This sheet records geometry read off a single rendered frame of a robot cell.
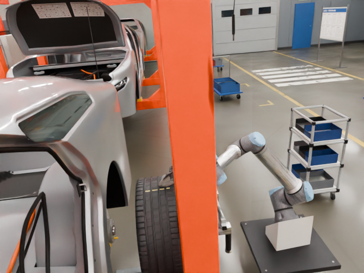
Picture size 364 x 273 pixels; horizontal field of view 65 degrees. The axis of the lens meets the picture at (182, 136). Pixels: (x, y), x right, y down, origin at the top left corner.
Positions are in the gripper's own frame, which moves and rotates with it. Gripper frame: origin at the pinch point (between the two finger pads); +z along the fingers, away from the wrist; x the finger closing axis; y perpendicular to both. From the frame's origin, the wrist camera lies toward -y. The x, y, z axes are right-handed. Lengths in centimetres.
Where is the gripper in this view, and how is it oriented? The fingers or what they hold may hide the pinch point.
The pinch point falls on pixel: (160, 185)
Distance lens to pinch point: 171.8
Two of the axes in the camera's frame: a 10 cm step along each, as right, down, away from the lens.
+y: -1.1, -4.7, 8.8
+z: -8.4, 5.1, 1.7
